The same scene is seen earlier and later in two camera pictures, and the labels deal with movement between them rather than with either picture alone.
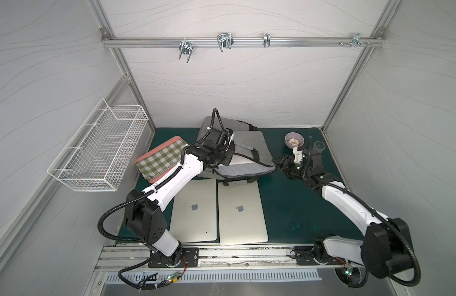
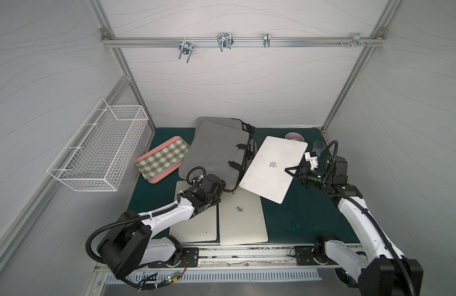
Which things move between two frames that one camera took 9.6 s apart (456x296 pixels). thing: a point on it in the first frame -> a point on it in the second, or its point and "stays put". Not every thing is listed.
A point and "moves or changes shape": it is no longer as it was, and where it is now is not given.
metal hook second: x=225 y=40 stays put
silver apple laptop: x=193 y=217 stays put
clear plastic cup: x=319 y=146 stays put
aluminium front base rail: x=116 y=258 stays put
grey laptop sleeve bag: x=252 y=158 moves or changes shape
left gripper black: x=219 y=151 -> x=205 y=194
